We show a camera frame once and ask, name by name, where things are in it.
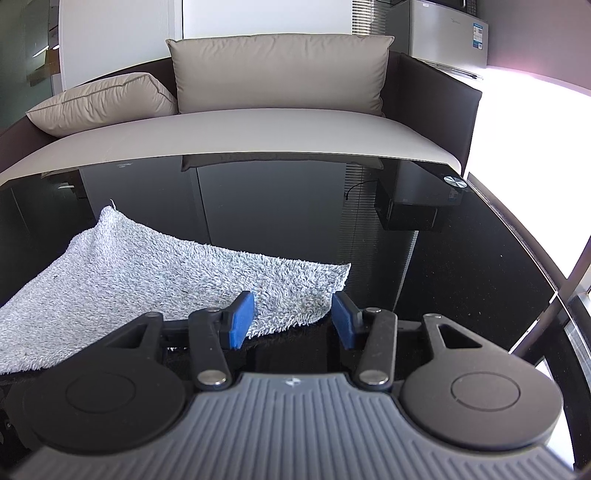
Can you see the grey window blinds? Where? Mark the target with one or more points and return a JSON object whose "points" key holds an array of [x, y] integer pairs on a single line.
{"points": [[369, 16]]}

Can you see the small beige cushion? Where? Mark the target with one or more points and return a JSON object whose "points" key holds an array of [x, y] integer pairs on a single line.
{"points": [[106, 104]]}

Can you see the white fridge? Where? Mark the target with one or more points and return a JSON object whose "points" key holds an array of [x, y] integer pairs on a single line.
{"points": [[434, 37]]}

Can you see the large beige cushion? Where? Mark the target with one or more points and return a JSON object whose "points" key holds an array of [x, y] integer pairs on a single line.
{"points": [[277, 74]]}

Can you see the round silver table cap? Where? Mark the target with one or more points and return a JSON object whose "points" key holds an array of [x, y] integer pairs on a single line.
{"points": [[455, 181]]}

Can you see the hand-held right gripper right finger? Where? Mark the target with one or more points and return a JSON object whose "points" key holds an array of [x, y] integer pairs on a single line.
{"points": [[344, 323]]}

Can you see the grey fluffy towel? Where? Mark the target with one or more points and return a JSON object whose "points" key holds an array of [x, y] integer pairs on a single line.
{"points": [[138, 277]]}

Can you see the white board panel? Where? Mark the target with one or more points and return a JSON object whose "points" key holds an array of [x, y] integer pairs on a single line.
{"points": [[120, 41]]}

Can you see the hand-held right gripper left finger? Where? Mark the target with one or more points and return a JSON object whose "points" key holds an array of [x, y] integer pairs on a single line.
{"points": [[242, 321]]}

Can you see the grey metal table leg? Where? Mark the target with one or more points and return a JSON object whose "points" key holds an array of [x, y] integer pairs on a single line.
{"points": [[549, 307]]}

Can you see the dark brown sofa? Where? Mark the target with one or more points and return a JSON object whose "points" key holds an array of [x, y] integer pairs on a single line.
{"points": [[277, 134]]}

